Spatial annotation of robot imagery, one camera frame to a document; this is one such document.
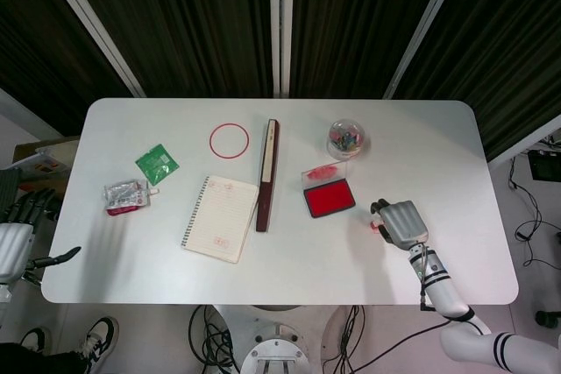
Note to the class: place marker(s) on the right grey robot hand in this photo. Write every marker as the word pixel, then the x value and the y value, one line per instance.
pixel 403 223

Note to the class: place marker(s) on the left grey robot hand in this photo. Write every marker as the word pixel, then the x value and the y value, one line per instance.
pixel 13 247

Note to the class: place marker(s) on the white and red stamp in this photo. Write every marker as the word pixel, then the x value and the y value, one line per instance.
pixel 374 226

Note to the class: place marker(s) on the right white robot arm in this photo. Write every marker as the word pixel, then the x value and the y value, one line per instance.
pixel 442 291

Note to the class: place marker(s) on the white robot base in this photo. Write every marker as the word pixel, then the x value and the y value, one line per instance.
pixel 280 347

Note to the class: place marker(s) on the red ink pad case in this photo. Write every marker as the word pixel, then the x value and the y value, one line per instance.
pixel 329 201

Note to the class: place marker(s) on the cardboard box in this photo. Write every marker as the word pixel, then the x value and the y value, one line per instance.
pixel 44 159

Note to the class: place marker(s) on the clear round clip container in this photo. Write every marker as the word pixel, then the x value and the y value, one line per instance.
pixel 348 137

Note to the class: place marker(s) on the silver spout pouch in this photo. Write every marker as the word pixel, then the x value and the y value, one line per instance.
pixel 125 196

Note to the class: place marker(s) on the black floor device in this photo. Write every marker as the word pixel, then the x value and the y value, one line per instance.
pixel 545 166

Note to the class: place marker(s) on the green foil sachet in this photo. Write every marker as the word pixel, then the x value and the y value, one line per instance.
pixel 155 164

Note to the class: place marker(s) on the black caster wheel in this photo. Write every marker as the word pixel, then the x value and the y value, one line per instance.
pixel 548 318

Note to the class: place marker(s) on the spiral lined notebook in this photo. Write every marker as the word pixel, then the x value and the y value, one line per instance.
pixel 219 220

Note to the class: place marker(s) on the dark pleated curtain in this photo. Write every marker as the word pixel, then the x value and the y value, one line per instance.
pixel 197 19

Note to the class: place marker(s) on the white slanted frame post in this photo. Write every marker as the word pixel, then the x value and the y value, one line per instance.
pixel 92 28
pixel 427 23

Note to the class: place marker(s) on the white upright frame post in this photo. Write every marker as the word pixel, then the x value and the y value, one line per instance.
pixel 281 23

